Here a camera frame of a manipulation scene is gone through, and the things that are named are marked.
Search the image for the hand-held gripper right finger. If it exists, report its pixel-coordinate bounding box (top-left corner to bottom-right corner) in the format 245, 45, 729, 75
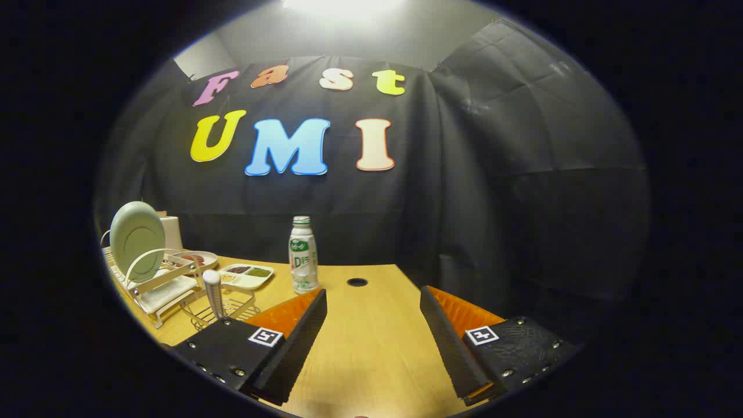
420, 285, 579, 406

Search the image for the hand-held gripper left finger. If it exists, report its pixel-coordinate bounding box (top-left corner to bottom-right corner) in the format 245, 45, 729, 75
173, 288, 328, 406

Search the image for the metal wire basket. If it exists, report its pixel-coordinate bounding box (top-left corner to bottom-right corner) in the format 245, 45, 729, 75
181, 287, 259, 333

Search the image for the blue checkered handle spoon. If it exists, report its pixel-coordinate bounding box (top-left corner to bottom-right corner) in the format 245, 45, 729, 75
202, 269, 226, 320

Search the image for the white dish rack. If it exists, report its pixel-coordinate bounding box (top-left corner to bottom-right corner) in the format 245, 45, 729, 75
101, 229, 211, 329

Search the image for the pale green plate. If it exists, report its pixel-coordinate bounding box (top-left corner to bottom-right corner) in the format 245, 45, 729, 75
110, 201, 167, 283

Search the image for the white divided condiment dish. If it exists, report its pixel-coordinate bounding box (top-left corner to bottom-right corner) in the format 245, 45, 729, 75
218, 264, 275, 291

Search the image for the round white plate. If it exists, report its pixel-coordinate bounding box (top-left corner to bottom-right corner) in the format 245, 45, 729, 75
173, 250, 219, 274

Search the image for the white green label drink bottle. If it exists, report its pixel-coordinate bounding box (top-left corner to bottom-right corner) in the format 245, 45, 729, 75
288, 215, 320, 295

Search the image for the black backdrop cloth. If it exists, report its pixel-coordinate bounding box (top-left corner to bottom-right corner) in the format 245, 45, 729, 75
96, 17, 651, 349

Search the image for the white toaster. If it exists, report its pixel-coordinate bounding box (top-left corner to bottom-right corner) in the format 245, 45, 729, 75
159, 215, 184, 251

